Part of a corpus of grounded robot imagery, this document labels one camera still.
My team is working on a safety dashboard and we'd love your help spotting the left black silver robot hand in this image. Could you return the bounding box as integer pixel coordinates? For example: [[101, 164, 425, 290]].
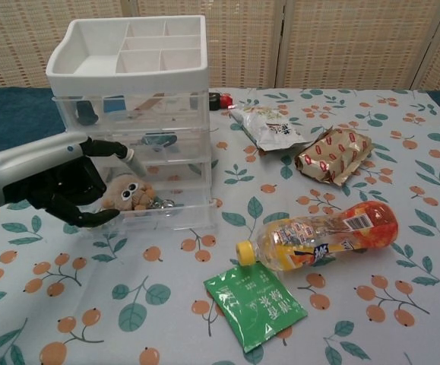
[[0, 132, 147, 230]]

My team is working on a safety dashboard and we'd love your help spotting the small brown plush toy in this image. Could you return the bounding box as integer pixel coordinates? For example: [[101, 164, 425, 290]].
[[100, 174, 157, 212]]

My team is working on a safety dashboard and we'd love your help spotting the clear drawer with dark clip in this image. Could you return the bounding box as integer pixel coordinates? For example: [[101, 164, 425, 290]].
[[52, 90, 211, 129]]

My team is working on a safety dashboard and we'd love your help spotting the clear drawer with teal item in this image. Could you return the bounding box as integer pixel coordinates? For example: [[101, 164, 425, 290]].
[[65, 127, 211, 165]]

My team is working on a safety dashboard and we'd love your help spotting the teal plush table cover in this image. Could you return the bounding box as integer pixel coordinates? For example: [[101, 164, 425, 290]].
[[0, 86, 440, 160]]

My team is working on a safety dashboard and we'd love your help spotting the dark grey clip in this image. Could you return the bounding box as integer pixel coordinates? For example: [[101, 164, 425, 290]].
[[75, 99, 100, 126]]

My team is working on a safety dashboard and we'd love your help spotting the small blue block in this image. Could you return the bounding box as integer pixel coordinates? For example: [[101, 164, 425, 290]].
[[102, 94, 126, 113]]

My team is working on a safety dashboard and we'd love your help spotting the wooden stick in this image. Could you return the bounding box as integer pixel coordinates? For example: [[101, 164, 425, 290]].
[[131, 94, 166, 115]]

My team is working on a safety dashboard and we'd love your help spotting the teal flat item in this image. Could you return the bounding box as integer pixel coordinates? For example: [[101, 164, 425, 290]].
[[143, 132, 177, 148]]

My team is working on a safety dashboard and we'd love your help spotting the floral leaf tablecloth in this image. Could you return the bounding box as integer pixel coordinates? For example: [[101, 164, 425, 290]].
[[0, 87, 440, 365]]

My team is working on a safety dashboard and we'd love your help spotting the small black device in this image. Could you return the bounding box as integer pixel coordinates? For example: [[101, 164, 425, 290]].
[[208, 90, 223, 113]]

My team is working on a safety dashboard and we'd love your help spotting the white snack bag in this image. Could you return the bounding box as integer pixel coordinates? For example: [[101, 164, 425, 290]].
[[229, 106, 314, 152]]

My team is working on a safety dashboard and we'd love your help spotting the green tea sachet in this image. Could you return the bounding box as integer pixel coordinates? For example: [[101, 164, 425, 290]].
[[203, 265, 309, 354]]

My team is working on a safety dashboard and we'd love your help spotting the orange juice plastic bottle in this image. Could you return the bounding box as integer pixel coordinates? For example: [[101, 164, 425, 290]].
[[236, 200, 400, 273]]

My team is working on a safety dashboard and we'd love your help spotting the gold red snack package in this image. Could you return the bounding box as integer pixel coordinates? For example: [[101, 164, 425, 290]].
[[294, 127, 373, 187]]

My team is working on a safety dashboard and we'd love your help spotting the bamboo folding screen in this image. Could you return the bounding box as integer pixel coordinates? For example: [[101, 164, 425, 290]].
[[0, 0, 440, 94]]

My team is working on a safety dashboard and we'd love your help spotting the white plastic drawer organizer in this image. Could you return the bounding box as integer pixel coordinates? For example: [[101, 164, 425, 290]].
[[46, 14, 213, 231]]

